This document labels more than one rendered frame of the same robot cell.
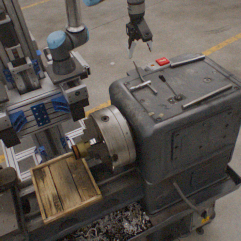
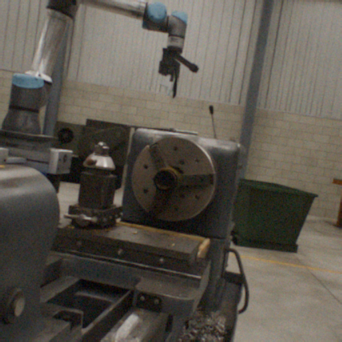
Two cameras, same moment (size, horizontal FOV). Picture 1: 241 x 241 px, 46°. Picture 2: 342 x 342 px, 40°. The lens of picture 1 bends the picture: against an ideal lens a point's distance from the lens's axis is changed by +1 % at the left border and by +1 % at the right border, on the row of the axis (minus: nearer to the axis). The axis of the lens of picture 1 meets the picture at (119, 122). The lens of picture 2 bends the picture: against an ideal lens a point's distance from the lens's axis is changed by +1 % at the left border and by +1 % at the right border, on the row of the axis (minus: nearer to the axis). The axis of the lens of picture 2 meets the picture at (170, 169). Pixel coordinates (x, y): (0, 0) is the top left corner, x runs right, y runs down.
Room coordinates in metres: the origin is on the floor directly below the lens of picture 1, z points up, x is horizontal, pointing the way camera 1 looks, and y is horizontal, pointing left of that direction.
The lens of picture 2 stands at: (0.11, 1.59, 1.21)
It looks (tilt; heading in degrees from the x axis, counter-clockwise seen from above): 3 degrees down; 301
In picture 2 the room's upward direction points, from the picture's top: 9 degrees clockwise
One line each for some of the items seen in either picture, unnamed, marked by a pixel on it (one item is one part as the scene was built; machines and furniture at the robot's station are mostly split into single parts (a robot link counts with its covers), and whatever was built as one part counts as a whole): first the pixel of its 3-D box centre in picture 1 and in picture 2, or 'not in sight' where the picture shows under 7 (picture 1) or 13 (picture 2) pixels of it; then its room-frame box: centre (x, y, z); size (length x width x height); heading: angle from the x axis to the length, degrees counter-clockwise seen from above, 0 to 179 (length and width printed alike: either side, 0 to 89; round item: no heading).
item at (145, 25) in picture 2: not in sight; (155, 21); (1.28, -0.07, 1.71); 0.11 x 0.11 x 0.08; 36
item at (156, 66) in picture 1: (159, 67); not in sight; (1.34, -0.26, 1.23); 0.13 x 0.08 x 0.05; 109
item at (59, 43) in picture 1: (59, 44); (27, 90); (1.59, 0.30, 1.33); 0.13 x 0.12 x 0.14; 126
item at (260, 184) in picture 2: not in sight; (260, 213); (2.34, -4.84, 0.43); 1.34 x 0.94 x 0.85; 131
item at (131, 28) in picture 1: (136, 24); (171, 63); (1.22, -0.14, 1.56); 0.09 x 0.08 x 0.12; 19
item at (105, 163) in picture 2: not in sight; (99, 161); (0.87, 0.68, 1.13); 0.08 x 0.08 x 0.03
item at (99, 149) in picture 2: not in sight; (101, 149); (0.87, 0.68, 1.17); 0.04 x 0.04 x 0.03
